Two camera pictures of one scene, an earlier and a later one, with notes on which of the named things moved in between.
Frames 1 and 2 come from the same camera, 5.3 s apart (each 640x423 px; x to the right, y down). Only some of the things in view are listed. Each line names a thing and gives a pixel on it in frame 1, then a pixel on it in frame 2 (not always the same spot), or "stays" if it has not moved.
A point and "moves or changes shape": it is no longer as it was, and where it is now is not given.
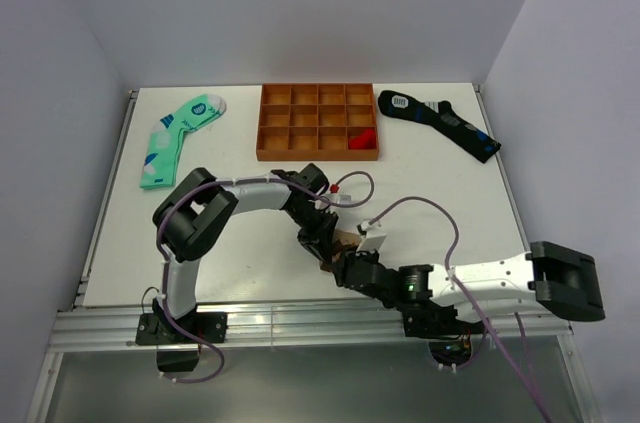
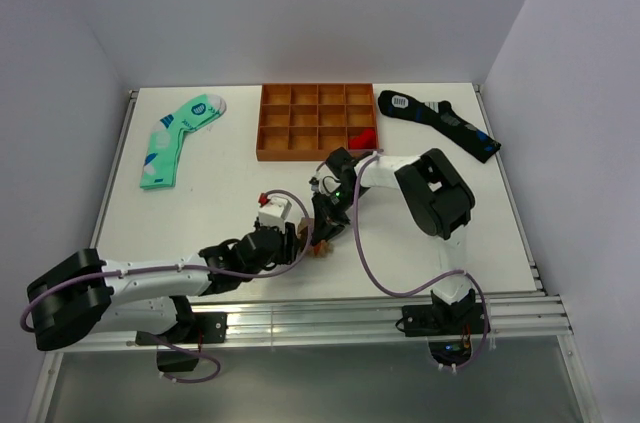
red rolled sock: (364, 141) stays
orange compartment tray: (314, 121) stays
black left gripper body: (313, 224) → (284, 254)
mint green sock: (161, 153) stays
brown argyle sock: (343, 240) moves or changes shape
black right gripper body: (350, 256) → (334, 207)
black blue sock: (439, 115) stays
